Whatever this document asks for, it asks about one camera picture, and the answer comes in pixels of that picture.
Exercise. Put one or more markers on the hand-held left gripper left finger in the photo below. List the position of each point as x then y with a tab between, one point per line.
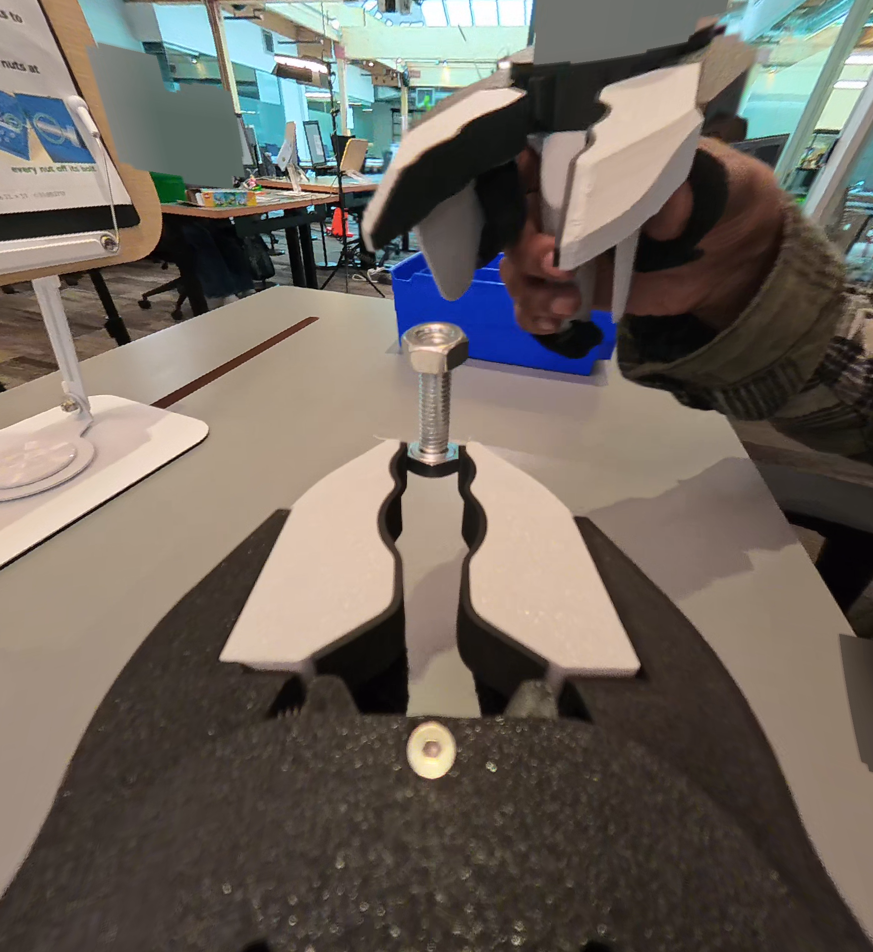
317	565

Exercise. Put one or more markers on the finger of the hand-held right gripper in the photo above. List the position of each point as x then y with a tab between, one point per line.
436	149
629	163

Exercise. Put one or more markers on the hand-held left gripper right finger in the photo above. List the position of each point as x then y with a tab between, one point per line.
540	573

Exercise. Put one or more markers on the blue plastic bin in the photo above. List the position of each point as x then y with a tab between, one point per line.
496	320

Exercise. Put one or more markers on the steel hex bolt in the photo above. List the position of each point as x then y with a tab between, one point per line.
435	409

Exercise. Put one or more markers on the steel hex nut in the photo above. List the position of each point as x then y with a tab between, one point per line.
436	357

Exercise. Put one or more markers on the person's right forearm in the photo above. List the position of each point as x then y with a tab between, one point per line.
815	357

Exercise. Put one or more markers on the person's right hand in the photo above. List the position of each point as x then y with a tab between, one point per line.
741	245

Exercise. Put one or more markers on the black tripod stand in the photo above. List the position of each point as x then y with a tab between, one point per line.
343	223

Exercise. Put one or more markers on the orange traffic cone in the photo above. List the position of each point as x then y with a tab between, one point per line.
342	227

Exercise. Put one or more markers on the wooden top office desk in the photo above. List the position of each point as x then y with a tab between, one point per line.
243	210

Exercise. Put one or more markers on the instruction sheet on white stand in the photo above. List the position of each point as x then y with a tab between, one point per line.
139	446

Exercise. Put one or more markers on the colourful toy box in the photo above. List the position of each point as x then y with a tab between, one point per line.
226	198

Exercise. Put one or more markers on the green plastic bin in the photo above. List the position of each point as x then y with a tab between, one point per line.
167	187

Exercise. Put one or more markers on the printed instruction sheet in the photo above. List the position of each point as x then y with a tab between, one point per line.
35	67

